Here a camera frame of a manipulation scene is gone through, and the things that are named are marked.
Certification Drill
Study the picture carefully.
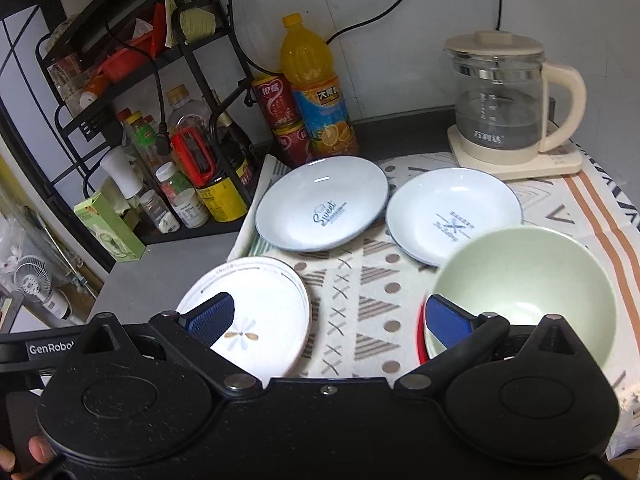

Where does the upper red drink can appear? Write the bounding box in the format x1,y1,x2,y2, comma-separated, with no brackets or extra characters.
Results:
252,75,302,130

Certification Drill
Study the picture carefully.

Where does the white plate flower pattern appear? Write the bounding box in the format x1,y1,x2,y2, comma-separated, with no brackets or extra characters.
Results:
177,257,311,386

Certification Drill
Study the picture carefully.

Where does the white plate Sweet print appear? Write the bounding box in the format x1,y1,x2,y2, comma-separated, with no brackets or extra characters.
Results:
255,156,390,252

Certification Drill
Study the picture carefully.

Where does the small white fan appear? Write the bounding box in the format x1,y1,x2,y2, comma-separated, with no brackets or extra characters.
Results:
13,255,72,320

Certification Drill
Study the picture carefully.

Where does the red rimmed dark bowl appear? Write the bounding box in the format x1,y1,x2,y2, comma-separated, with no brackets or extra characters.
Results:
416,302,428,364

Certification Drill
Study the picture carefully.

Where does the small white pill bottle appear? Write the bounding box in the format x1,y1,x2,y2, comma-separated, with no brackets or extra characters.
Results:
155,162,209,229

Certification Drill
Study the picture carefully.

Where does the soy sauce bottle yellow label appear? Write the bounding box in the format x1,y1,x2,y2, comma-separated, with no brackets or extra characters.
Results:
170,127,247,223

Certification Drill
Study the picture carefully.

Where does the black metal shelf rack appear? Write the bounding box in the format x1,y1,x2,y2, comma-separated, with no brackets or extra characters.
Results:
34,0,262,246

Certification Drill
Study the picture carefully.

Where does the white plate Bakery print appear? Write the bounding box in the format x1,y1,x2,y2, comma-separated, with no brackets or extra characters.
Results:
386,168,524,266

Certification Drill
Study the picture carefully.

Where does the pale green bowl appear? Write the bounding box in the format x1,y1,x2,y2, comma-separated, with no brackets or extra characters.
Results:
432,226,617,366

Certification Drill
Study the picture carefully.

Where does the small clear spice jar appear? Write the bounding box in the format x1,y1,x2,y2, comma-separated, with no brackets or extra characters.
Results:
139,188,180,234

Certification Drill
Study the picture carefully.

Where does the green tea box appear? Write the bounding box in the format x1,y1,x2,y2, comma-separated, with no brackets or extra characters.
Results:
74,192,145,262

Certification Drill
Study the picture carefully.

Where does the cream kettle base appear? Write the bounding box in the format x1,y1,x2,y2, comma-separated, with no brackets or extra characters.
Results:
447,119,582,181

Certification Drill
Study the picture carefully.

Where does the red drink can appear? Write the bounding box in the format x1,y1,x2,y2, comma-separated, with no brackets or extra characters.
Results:
273,120,314,167
252,75,302,130

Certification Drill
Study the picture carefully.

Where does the orange juice bottle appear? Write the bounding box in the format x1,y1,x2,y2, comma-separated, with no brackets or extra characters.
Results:
280,13,358,157

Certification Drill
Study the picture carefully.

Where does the left hand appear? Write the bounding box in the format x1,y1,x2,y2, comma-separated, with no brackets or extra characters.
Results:
1,434,55,479

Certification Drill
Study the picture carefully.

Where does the red plastic basket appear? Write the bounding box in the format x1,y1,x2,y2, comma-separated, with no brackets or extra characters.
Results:
98,2,166,84

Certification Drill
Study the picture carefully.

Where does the lower red drink can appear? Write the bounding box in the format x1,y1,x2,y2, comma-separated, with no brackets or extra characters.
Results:
273,120,314,167

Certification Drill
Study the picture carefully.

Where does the patterned table cloth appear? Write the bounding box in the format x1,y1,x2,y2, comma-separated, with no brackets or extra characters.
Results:
230,159,639,457

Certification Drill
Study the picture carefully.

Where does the glass electric kettle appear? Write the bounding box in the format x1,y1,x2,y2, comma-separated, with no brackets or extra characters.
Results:
445,30,587,151

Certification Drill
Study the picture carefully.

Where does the green label sauce bottle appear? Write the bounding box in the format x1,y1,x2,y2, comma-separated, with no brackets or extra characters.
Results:
126,112,168,174

